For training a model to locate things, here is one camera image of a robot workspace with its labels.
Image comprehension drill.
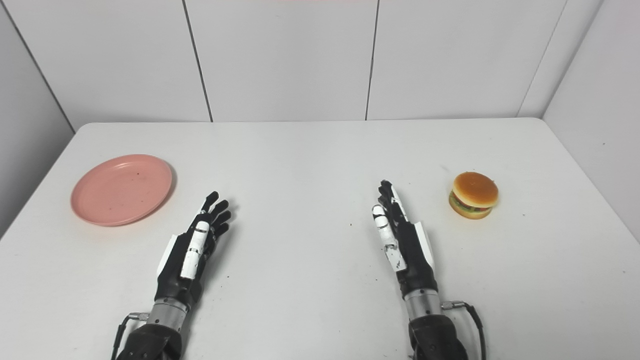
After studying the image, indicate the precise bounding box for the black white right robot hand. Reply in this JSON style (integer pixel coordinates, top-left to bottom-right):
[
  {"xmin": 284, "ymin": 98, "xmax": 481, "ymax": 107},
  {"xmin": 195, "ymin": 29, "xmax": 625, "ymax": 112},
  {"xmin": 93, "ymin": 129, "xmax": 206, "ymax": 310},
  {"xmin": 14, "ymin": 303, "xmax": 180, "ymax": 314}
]
[{"xmin": 371, "ymin": 180, "xmax": 440, "ymax": 301}]

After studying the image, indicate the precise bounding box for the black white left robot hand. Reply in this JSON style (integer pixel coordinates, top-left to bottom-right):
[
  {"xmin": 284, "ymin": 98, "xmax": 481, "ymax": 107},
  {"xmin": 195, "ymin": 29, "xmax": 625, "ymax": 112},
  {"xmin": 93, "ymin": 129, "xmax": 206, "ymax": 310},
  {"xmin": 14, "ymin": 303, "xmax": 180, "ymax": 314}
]
[{"xmin": 155, "ymin": 191, "xmax": 233, "ymax": 307}]

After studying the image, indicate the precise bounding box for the toy hamburger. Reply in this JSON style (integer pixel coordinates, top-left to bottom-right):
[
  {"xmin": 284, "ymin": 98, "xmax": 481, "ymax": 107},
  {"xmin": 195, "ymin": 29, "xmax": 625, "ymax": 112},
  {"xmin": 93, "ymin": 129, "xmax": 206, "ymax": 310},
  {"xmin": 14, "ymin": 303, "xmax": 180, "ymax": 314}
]
[{"xmin": 448, "ymin": 171, "xmax": 499, "ymax": 220}]

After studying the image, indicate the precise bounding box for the pink round plate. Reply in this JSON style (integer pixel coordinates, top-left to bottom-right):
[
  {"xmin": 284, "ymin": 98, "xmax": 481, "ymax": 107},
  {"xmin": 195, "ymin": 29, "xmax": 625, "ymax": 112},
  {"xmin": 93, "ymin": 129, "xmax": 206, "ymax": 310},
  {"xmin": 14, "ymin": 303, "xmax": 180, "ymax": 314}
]
[{"xmin": 70, "ymin": 154, "xmax": 173, "ymax": 227}]

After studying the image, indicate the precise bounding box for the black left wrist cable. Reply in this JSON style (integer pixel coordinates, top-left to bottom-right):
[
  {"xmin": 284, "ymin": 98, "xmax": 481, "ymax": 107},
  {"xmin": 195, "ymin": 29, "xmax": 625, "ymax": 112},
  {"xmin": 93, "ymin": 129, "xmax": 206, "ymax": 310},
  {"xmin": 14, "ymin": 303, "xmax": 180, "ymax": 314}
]
[{"xmin": 111, "ymin": 312, "xmax": 150, "ymax": 360}]

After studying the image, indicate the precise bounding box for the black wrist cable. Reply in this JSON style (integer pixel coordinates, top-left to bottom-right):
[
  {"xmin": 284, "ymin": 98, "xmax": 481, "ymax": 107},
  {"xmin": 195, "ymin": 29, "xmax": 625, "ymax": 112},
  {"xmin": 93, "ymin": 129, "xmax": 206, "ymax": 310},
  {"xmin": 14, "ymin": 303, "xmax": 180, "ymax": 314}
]
[
  {"xmin": 441, "ymin": 300, "xmax": 487, "ymax": 360},
  {"xmin": 111, "ymin": 312, "xmax": 150, "ymax": 360}
]

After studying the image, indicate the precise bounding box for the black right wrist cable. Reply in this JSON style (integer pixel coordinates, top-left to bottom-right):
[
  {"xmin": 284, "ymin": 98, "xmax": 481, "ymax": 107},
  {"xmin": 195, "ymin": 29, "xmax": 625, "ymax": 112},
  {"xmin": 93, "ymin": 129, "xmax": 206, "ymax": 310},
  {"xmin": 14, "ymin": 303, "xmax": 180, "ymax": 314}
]
[{"xmin": 441, "ymin": 300, "xmax": 487, "ymax": 360}]

